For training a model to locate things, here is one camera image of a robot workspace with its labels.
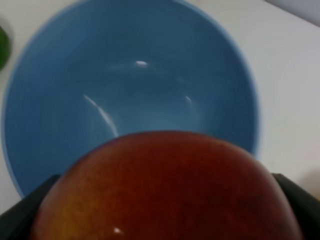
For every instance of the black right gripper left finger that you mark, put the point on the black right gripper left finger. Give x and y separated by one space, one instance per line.
15 223

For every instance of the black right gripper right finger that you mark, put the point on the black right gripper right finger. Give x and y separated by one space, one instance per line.
306 207

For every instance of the red pomegranate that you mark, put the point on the red pomegranate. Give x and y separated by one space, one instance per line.
166 185

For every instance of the green lime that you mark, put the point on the green lime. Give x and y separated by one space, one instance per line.
5 47

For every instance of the blue bowl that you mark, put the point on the blue bowl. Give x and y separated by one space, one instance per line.
101 69

